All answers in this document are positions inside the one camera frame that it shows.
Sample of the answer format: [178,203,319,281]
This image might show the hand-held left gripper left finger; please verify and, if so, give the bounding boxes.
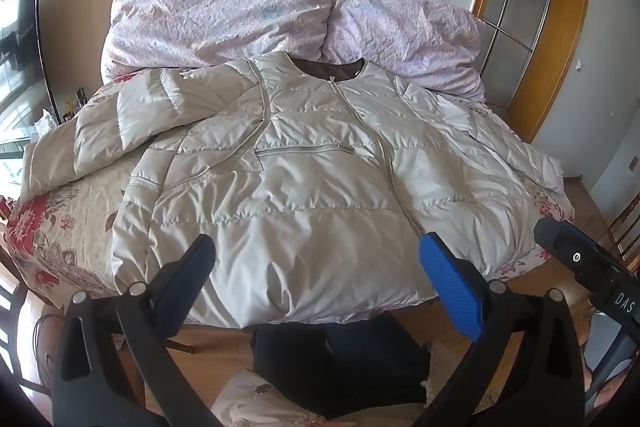
[52,234,223,427]

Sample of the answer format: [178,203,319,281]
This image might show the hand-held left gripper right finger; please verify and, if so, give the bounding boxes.
[418,232,601,427]

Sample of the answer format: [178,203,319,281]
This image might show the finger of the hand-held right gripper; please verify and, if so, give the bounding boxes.
[533,218,609,281]

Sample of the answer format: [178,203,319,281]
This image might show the white puffer jacket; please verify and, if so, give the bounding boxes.
[20,52,567,329]

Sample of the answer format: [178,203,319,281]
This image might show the wooden chair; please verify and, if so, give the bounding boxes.
[598,191,640,261]

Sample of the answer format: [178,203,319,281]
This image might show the person's dark trousers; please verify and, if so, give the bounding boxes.
[249,313,434,409]

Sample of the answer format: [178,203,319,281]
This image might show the person's white lace garment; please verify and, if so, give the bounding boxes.
[210,369,353,427]

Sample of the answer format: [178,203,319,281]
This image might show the floral bed sheet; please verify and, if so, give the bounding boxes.
[6,72,576,313]

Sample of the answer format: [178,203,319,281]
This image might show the frosted glass door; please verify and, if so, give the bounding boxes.
[479,0,561,120]

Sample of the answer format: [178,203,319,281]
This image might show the pink crinkled pillow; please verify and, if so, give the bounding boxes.
[101,0,339,81]
[320,0,489,104]

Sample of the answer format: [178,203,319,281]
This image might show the black television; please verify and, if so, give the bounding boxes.
[0,0,57,148]

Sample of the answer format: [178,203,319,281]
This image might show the wooden door frame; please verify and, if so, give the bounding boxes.
[471,0,594,144]

